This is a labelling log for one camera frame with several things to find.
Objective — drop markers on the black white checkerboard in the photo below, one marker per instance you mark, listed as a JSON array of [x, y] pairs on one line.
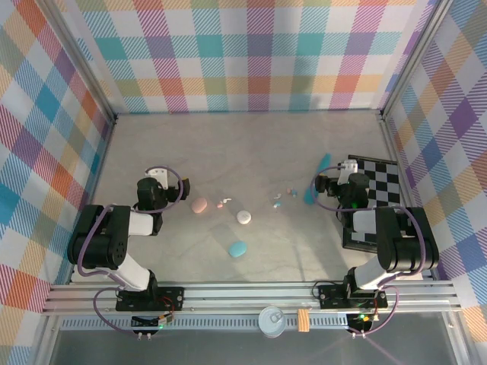
[[380, 178]]

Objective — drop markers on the silver tin can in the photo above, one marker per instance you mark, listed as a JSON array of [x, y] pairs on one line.
[[272, 321]]

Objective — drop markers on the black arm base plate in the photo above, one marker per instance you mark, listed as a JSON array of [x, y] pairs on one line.
[[331, 294], [171, 296]]

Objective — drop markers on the white earbud charging case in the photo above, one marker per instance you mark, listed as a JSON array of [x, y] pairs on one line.
[[244, 217]]

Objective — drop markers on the aluminium frame post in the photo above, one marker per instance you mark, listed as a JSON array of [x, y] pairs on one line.
[[415, 57], [81, 61]]

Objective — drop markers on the pink earbud charging case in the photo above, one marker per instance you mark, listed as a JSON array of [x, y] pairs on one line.
[[199, 205]]

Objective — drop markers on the black controller board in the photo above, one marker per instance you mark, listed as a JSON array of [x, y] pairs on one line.
[[359, 321], [144, 322]]

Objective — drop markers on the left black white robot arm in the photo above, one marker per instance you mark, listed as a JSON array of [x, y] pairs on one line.
[[99, 235]]

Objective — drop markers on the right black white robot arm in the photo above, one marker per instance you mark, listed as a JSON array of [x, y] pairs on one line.
[[399, 243]]

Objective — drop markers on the aluminium frame rail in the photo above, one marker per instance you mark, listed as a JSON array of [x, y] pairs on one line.
[[102, 163], [427, 266]]

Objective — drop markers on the blue earbud charging case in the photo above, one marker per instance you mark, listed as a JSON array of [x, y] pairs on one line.
[[237, 249]]

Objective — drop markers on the wide aluminium mounting rail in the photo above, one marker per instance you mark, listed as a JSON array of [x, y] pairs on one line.
[[247, 296]]

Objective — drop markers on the tan cork block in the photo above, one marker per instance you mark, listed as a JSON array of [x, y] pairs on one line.
[[303, 320]]

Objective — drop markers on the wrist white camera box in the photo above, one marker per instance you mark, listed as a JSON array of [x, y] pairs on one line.
[[160, 175], [349, 166]]

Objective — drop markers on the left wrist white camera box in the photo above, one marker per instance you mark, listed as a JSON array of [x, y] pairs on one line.
[[160, 175]]

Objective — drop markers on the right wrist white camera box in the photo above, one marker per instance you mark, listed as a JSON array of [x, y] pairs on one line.
[[349, 166]]

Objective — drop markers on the teal elongated silicone object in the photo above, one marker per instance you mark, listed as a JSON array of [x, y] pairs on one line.
[[309, 197]]

